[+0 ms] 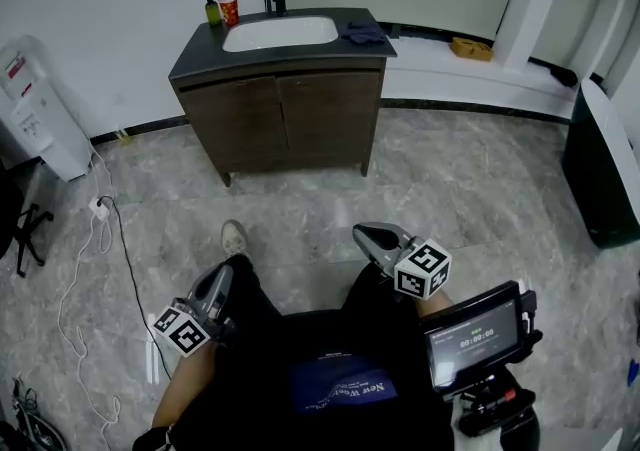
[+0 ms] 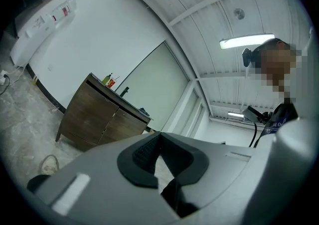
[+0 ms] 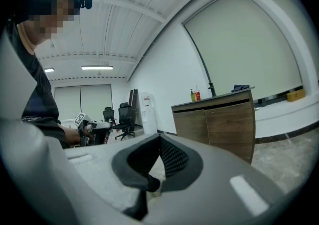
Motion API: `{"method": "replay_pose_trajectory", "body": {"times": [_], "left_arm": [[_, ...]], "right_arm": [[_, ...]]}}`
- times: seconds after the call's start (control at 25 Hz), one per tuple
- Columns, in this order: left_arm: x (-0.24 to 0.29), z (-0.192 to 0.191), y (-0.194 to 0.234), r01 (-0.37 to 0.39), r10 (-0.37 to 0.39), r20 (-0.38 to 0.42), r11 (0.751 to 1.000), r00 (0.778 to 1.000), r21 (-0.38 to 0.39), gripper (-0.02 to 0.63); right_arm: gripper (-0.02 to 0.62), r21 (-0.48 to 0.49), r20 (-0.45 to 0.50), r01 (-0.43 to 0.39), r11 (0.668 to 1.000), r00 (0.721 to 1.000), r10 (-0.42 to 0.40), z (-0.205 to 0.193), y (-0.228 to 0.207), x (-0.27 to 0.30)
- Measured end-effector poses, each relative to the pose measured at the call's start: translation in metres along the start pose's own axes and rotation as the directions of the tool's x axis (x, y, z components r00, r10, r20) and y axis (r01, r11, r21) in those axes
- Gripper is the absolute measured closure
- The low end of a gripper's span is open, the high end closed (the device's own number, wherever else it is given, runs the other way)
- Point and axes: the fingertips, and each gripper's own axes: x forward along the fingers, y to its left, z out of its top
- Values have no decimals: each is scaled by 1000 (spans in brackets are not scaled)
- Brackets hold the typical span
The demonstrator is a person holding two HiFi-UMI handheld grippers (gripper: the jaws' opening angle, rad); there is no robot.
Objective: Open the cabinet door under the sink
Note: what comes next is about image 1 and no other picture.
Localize dark green bathtub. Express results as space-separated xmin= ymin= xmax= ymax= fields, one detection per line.
xmin=560 ymin=77 xmax=640 ymax=250

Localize person's left white shoe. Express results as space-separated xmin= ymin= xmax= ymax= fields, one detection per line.
xmin=220 ymin=219 xmax=249 ymax=260

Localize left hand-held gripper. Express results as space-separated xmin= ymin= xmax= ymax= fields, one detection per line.
xmin=151 ymin=264 xmax=239 ymax=357

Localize red paper cup with straw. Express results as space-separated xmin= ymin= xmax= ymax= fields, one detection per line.
xmin=217 ymin=0 xmax=241 ymax=28

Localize black power cable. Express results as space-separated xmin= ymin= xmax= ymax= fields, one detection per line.
xmin=99 ymin=195 xmax=174 ymax=380

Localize person's left forearm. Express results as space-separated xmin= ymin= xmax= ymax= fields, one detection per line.
xmin=152 ymin=346 xmax=219 ymax=433

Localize black chest mount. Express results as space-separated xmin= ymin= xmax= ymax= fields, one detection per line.
xmin=442 ymin=288 xmax=544 ymax=438

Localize white power strip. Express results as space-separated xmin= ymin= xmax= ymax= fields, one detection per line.
xmin=88 ymin=195 xmax=114 ymax=220

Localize person's right forearm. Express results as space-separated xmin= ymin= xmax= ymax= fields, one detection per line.
xmin=414 ymin=288 xmax=456 ymax=318

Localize person's black shirt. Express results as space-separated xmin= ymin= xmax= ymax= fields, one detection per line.
xmin=164 ymin=308 xmax=541 ymax=451

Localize white chest strap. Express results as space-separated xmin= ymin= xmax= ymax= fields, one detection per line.
xmin=449 ymin=398 xmax=501 ymax=451

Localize black cable bundle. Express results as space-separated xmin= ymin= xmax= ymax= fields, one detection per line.
xmin=0 ymin=376 xmax=69 ymax=451

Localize small yellow wooden box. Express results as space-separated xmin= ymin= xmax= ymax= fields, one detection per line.
xmin=450 ymin=36 xmax=495 ymax=63

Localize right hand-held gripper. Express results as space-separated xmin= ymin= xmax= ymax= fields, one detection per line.
xmin=352 ymin=222 xmax=453 ymax=300

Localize short white power cord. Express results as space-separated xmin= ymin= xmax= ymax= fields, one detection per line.
xmin=88 ymin=143 xmax=115 ymax=200

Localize black smartphone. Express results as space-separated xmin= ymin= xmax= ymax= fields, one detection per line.
xmin=423 ymin=280 xmax=526 ymax=393

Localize person's black trousers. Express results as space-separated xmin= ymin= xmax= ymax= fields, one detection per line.
xmin=197 ymin=253 xmax=419 ymax=340

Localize dark blue cloth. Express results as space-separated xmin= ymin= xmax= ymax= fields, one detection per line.
xmin=340 ymin=21 xmax=387 ymax=46

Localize long white power cord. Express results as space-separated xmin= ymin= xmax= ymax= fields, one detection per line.
xmin=57 ymin=211 xmax=124 ymax=450

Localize brown wooden sink cabinet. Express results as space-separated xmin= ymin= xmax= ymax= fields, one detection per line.
xmin=168 ymin=7 xmax=399 ymax=189

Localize white sink basin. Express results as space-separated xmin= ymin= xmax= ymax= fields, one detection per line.
xmin=221 ymin=14 xmax=340 ymax=54

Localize small black object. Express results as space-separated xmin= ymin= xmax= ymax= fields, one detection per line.
xmin=548 ymin=67 xmax=580 ymax=89

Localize white water dispenser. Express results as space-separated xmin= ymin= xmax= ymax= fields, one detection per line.
xmin=0 ymin=80 xmax=94 ymax=183

